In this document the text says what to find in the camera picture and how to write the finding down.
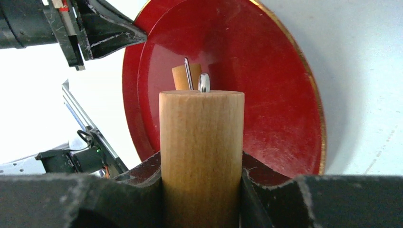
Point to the round red plate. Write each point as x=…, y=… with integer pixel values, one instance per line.
x=243, y=46

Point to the wooden dough roller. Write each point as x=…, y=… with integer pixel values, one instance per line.
x=201, y=142

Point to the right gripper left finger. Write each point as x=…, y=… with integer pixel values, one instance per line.
x=58, y=200

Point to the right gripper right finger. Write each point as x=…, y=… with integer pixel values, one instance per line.
x=272, y=200

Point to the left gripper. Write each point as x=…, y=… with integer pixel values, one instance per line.
x=84, y=29

